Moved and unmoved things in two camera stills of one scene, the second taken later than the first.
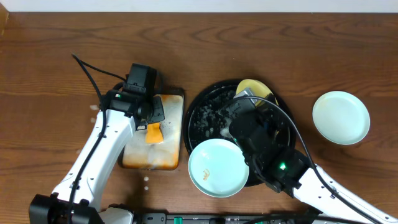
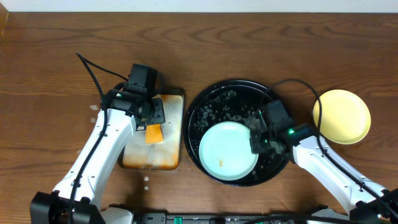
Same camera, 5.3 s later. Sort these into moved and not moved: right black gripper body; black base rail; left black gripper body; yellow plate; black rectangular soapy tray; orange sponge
Moved: right black gripper body; yellow plate
Not moved: black base rail; orange sponge; left black gripper body; black rectangular soapy tray
